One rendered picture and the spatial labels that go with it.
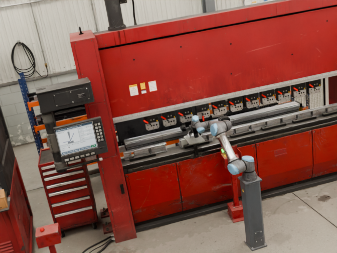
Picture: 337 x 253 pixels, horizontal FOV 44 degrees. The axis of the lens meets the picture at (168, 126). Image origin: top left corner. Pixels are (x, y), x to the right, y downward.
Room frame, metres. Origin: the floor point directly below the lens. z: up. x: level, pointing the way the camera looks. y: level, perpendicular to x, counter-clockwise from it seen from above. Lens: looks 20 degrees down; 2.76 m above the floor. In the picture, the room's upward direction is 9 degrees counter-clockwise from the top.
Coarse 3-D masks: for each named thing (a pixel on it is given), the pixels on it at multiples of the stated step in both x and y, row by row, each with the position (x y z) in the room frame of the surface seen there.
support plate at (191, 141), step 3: (186, 138) 4.45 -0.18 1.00; (189, 138) 4.44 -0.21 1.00; (192, 138) 4.42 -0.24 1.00; (195, 138) 4.41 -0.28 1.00; (198, 138) 4.39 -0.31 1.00; (201, 138) 4.38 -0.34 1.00; (189, 141) 4.35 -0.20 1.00; (192, 141) 4.33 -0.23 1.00; (195, 141) 4.32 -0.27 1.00; (198, 141) 4.31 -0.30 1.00; (201, 141) 4.29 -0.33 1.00; (204, 141) 4.29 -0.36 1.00; (189, 144) 4.28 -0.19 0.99; (192, 144) 4.26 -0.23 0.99
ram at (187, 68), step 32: (192, 32) 4.60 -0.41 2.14; (224, 32) 4.60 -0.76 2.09; (256, 32) 4.66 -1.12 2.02; (288, 32) 4.73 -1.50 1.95; (320, 32) 4.80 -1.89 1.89; (128, 64) 4.41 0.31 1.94; (160, 64) 4.47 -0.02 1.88; (192, 64) 4.53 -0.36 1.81; (224, 64) 4.59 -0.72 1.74; (256, 64) 4.66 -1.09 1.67; (288, 64) 4.73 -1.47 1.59; (320, 64) 4.80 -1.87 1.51; (128, 96) 4.40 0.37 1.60; (160, 96) 4.46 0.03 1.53; (192, 96) 4.52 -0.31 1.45
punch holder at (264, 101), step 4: (260, 92) 4.71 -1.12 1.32; (264, 92) 4.67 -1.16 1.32; (268, 92) 4.68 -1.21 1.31; (272, 92) 4.69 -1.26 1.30; (260, 96) 4.72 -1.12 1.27; (268, 96) 4.68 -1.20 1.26; (272, 96) 4.69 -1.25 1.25; (260, 100) 4.74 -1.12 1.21; (264, 100) 4.66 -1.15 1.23; (268, 100) 4.67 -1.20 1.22; (272, 100) 4.68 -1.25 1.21; (264, 104) 4.67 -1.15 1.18
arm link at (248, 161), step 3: (243, 156) 3.73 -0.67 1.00; (246, 156) 3.73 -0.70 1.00; (249, 156) 3.72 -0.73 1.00; (243, 159) 3.67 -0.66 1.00; (246, 159) 3.65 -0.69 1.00; (249, 159) 3.65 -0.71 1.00; (252, 159) 3.66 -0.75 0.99; (246, 162) 3.64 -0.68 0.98; (249, 162) 3.64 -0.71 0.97; (252, 162) 3.65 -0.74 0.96; (246, 165) 3.63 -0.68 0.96; (249, 165) 3.64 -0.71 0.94; (252, 165) 3.65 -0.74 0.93; (246, 168) 3.62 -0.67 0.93; (249, 168) 3.64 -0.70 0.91; (252, 168) 3.65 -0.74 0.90; (246, 171) 3.65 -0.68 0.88; (249, 171) 3.64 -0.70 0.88
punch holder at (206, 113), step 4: (204, 104) 4.54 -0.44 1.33; (208, 104) 4.55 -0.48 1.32; (196, 108) 4.53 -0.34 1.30; (200, 108) 4.53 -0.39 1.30; (204, 108) 4.54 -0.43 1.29; (208, 108) 4.55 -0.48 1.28; (196, 112) 4.57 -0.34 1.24; (200, 112) 4.53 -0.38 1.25; (204, 112) 4.54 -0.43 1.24; (208, 112) 4.54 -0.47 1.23; (200, 116) 4.53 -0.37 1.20; (204, 116) 4.55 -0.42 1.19; (208, 116) 4.54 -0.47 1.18
